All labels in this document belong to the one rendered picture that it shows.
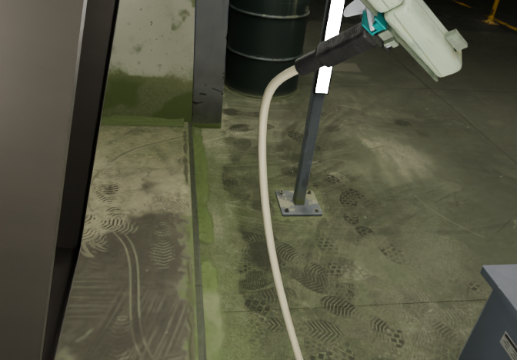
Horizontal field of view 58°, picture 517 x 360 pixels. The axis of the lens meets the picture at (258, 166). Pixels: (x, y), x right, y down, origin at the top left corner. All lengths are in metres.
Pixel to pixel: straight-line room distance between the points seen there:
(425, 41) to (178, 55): 2.18
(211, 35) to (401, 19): 2.13
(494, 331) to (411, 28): 0.79
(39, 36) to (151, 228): 1.66
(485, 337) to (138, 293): 1.13
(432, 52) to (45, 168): 0.51
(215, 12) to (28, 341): 2.24
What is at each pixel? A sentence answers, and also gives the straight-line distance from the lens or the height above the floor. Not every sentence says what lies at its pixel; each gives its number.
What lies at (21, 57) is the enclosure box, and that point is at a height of 1.20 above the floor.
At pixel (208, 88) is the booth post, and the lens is 2.83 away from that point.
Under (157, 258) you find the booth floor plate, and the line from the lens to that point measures 1.92.
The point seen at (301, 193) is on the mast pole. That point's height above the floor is 0.08.
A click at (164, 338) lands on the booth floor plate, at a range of 1.66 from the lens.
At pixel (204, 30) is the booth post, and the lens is 2.72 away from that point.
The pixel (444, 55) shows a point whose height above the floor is 1.17.
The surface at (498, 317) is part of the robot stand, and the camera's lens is 1.23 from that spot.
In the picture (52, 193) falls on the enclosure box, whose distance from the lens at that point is 0.52.
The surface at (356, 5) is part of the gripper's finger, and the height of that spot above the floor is 1.21.
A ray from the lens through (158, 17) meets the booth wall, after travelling 2.70.
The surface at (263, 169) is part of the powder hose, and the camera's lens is 0.88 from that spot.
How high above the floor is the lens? 1.35
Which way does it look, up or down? 31 degrees down
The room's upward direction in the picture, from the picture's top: 7 degrees clockwise
